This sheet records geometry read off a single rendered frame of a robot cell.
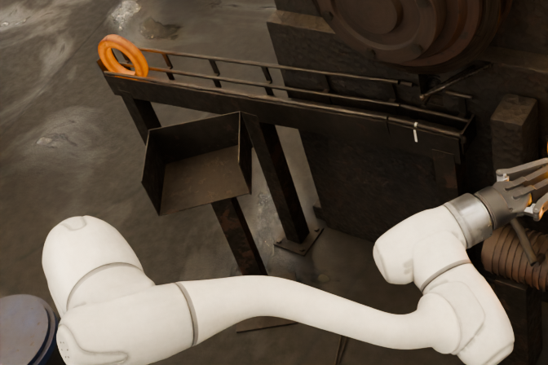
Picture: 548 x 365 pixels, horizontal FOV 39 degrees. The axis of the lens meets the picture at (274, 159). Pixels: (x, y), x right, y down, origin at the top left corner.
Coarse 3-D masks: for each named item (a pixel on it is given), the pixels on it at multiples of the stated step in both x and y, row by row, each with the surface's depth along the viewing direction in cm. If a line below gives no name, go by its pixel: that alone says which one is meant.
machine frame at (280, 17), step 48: (288, 0) 207; (528, 0) 165; (288, 48) 212; (336, 48) 201; (528, 48) 174; (288, 96) 228; (384, 96) 204; (432, 96) 198; (480, 96) 184; (528, 96) 176; (336, 144) 231; (480, 144) 196; (336, 192) 249; (384, 192) 234; (432, 192) 221
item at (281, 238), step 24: (144, 120) 267; (264, 144) 233; (264, 168) 243; (288, 168) 246; (456, 168) 192; (288, 192) 250; (456, 192) 198; (288, 216) 256; (288, 240) 267; (312, 240) 265
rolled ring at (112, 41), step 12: (108, 36) 250; (120, 36) 248; (108, 48) 254; (120, 48) 247; (132, 48) 247; (108, 60) 257; (132, 60) 249; (144, 60) 250; (120, 72) 259; (132, 72) 258; (144, 72) 252
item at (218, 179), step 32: (160, 128) 213; (192, 128) 213; (224, 128) 213; (160, 160) 217; (192, 160) 219; (224, 160) 215; (160, 192) 212; (192, 192) 209; (224, 192) 205; (224, 224) 221; (256, 256) 234; (256, 320) 247; (288, 320) 244
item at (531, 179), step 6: (546, 168) 141; (534, 174) 141; (540, 174) 141; (546, 174) 141; (516, 180) 141; (522, 180) 140; (528, 180) 141; (534, 180) 141; (540, 180) 142; (504, 186) 140; (510, 186) 140; (516, 186) 140
